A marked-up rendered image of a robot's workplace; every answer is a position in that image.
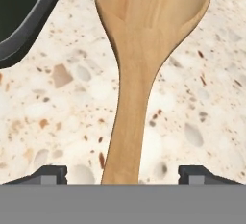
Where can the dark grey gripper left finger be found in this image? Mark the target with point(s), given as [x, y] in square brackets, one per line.
[51, 174]

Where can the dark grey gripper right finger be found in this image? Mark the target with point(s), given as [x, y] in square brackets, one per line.
[193, 174]

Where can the wooden spoon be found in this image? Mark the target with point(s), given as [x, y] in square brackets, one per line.
[141, 58]

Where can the black sink basin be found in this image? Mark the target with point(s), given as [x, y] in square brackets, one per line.
[22, 10]

